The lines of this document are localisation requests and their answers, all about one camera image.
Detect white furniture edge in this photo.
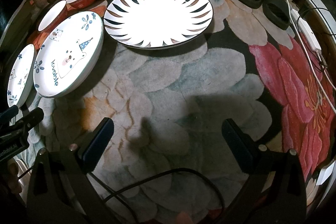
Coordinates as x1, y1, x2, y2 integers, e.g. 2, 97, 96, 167
316, 160, 335, 185

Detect medium bear lovable plate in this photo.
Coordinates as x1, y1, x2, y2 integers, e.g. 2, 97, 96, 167
33, 11, 104, 98

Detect large leaf pattern plate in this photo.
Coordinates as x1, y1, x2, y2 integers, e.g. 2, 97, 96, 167
103, 0, 214, 50

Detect red bowl plates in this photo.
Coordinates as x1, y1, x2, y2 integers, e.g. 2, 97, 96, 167
38, 0, 68, 32

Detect white power strip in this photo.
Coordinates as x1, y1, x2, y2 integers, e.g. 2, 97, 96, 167
290, 9, 322, 53

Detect white cable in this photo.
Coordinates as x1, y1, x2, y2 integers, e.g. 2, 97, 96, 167
167, 0, 336, 114

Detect small bear lovable plate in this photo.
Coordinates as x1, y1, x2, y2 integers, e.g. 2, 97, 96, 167
7, 44, 37, 107

